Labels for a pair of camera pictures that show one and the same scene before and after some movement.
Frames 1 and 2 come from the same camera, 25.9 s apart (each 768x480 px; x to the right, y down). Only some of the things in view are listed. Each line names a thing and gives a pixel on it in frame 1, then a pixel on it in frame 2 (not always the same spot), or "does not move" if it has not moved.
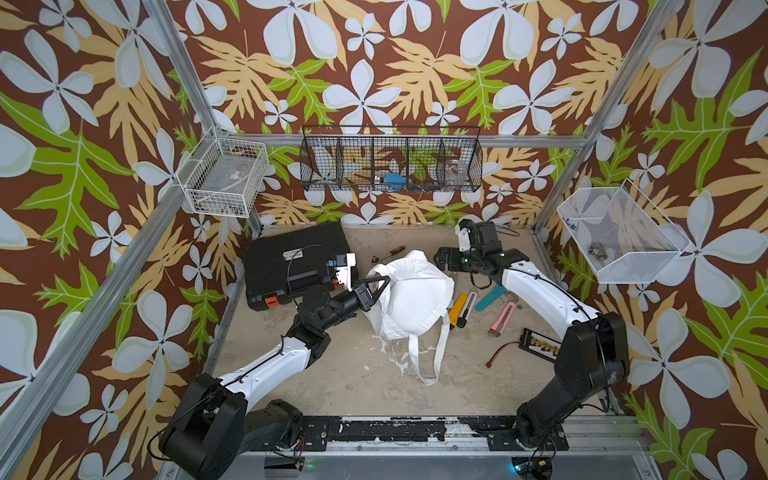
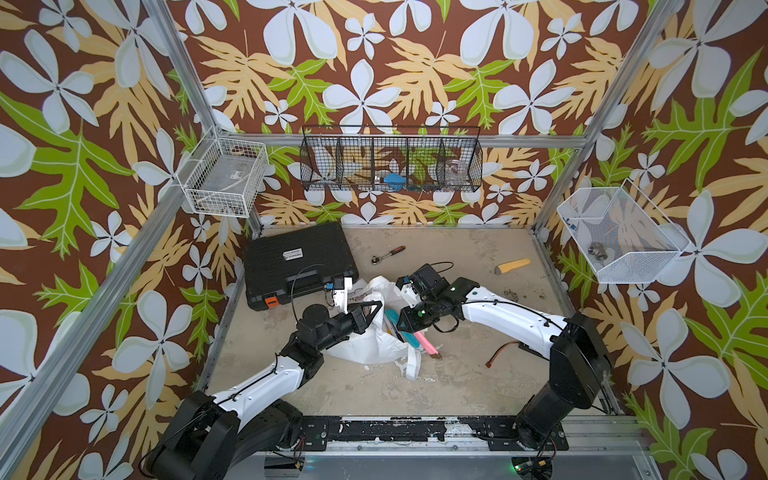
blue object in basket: x=395 y=181 does not move
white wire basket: x=222 y=177 does not move
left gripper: x=362 y=297 to x=358 y=320
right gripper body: x=467 y=262 to x=418 y=314
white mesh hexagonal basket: x=625 y=240 does not move
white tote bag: x=417 y=304 to x=376 y=344
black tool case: x=279 y=268 does not move
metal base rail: x=389 y=435 does not move
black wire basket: x=390 y=159 does not move
